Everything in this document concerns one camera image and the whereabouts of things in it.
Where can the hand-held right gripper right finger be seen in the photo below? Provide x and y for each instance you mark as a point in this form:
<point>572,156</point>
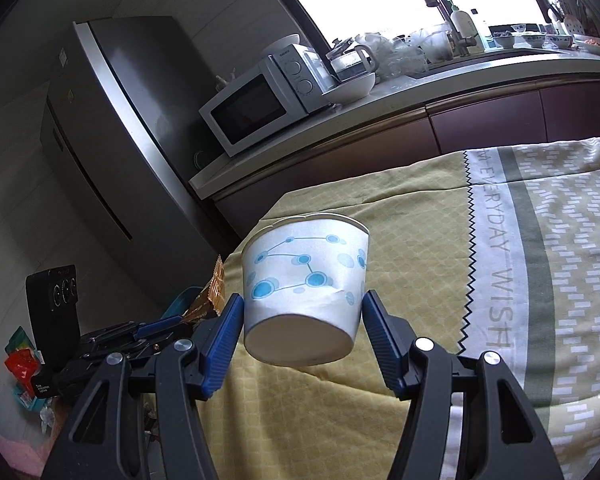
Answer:
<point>382,345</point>

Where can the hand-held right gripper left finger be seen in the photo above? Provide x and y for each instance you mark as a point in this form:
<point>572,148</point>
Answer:
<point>222,350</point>

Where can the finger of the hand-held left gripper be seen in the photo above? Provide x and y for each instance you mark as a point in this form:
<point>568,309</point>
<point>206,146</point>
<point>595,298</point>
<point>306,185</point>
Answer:
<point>160,329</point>

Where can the teal plastic bin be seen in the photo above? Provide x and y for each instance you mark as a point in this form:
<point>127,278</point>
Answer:
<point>180,300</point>

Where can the brown snack wrapper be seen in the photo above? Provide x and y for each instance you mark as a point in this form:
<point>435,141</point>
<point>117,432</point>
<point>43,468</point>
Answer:
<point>207,295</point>

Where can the blue dotted paper cup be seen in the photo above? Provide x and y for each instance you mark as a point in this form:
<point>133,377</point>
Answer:
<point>305,280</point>

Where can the green snack packet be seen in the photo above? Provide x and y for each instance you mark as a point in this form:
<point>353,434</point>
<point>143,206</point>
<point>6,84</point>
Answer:
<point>17,339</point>

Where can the yellow checked tablecloth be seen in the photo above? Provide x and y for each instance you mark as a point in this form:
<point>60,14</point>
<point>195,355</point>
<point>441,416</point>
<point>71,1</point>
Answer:
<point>330,410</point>

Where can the pink cloth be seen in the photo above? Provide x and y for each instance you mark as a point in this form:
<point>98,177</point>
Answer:
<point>10,460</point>

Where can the printed green white blanket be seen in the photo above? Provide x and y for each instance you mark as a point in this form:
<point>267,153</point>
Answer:
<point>555,260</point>

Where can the silver refrigerator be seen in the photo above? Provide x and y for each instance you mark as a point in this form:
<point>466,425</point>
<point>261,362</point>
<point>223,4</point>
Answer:
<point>130,135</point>

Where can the light stone kitchen countertop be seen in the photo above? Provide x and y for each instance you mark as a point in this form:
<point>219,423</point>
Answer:
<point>330,125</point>

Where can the white microwave oven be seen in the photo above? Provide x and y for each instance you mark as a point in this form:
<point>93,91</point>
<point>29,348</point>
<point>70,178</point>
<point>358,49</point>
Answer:
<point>260,105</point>

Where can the large white bowl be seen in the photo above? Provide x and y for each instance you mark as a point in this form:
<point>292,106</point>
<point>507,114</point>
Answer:
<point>350,89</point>

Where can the electric kettle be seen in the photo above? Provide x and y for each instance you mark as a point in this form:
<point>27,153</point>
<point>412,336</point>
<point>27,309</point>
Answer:
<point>357,60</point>

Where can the pile of clear plastic containers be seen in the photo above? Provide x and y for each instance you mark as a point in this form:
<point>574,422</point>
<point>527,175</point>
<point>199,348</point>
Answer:
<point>415,52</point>

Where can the small patterned bowl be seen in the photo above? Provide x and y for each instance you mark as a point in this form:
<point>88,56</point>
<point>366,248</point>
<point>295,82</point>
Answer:
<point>533,40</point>
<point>504,41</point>
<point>520,29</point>
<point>561,41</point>

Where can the white soap bottle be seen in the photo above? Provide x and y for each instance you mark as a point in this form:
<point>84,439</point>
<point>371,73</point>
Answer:
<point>462,25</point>

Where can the steel kitchen faucet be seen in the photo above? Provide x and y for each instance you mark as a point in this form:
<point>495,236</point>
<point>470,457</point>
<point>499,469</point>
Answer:
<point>442,5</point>

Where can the white plate with food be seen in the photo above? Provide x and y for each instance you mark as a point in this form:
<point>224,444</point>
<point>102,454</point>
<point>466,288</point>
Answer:
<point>595,46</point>

